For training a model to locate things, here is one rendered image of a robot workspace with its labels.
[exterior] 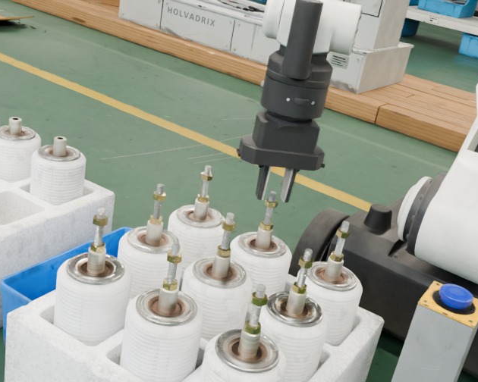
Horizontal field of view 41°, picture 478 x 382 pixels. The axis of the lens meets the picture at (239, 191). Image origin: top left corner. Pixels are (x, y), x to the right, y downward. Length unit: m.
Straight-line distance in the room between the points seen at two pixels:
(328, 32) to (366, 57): 1.99
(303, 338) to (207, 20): 2.55
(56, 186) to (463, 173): 0.69
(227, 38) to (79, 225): 2.09
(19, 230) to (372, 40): 2.07
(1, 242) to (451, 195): 0.70
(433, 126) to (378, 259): 1.53
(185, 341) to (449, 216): 0.44
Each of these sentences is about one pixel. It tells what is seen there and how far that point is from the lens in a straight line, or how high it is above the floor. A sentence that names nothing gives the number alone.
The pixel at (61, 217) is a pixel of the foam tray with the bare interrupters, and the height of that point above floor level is 0.17.
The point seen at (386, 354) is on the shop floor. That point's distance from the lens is 1.27.
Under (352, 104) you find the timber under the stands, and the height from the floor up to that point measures 0.05.
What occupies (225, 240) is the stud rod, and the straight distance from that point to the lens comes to 0.86.
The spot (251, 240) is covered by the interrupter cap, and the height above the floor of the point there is 0.25.
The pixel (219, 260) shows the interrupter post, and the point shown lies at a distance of 0.86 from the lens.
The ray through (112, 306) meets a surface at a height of 0.22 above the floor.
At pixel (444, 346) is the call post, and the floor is 0.27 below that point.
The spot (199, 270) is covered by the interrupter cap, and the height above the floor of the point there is 0.25.
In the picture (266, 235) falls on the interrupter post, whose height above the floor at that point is 0.27.
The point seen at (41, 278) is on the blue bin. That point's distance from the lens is 1.13.
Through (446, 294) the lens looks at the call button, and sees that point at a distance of 0.82.
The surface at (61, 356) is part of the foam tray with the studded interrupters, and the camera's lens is 0.85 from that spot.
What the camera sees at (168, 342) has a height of 0.23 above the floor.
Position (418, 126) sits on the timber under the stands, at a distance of 2.69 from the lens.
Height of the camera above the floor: 0.70
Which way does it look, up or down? 23 degrees down
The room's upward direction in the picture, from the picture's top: 11 degrees clockwise
